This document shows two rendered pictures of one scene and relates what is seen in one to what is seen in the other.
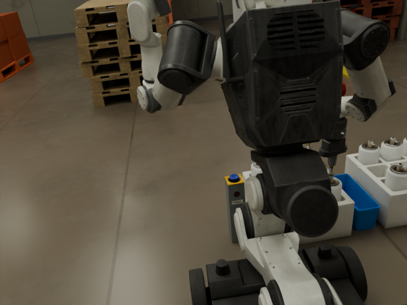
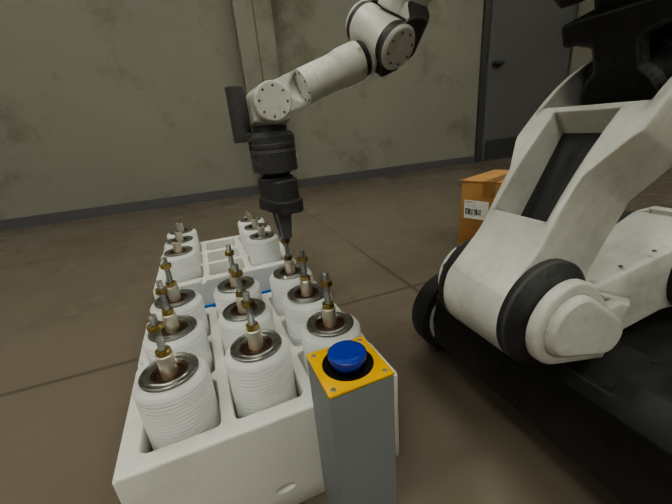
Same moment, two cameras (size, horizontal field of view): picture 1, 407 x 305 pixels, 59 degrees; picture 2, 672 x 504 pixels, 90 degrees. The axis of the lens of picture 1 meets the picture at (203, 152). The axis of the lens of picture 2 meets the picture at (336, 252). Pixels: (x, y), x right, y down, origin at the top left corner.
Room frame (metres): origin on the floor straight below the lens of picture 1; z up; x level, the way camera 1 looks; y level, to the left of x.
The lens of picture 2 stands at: (1.37, 0.16, 0.55)
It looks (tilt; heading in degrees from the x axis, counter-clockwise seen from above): 21 degrees down; 255
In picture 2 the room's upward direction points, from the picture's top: 5 degrees counter-clockwise
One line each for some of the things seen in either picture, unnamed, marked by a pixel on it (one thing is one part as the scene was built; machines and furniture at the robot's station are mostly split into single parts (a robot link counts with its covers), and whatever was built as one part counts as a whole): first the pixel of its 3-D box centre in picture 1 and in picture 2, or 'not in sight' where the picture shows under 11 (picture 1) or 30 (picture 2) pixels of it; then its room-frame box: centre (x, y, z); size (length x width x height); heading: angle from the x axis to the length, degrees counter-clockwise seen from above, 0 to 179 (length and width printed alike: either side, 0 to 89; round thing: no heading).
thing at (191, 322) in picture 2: not in sight; (173, 328); (1.51, -0.39, 0.25); 0.08 x 0.08 x 0.01
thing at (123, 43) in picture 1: (128, 45); not in sight; (4.01, 0.68, 0.45); 1.26 x 0.88 x 0.89; 6
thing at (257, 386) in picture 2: not in sight; (265, 393); (1.38, -0.28, 0.16); 0.10 x 0.10 x 0.18
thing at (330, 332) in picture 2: not in sight; (329, 323); (1.26, -0.29, 0.25); 0.08 x 0.08 x 0.01
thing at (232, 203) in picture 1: (236, 210); (357, 469); (1.29, -0.12, 0.16); 0.07 x 0.07 x 0.31; 6
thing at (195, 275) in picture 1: (199, 298); not in sight; (0.88, 0.07, 0.10); 0.20 x 0.05 x 0.20; 4
